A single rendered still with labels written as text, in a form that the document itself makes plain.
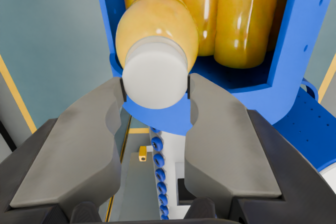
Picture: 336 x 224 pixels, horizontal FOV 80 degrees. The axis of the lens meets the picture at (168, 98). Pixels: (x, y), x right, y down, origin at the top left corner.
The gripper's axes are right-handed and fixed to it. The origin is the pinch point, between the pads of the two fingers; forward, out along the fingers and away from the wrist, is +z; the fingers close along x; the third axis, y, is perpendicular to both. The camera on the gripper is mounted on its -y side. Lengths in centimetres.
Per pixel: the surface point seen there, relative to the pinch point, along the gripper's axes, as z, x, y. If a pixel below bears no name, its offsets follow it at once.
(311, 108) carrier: 47, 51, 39
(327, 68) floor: 129, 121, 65
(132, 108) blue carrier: 10.2, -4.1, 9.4
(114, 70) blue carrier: 12.9, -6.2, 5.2
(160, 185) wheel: 33, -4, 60
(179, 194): 24, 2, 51
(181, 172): 32, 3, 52
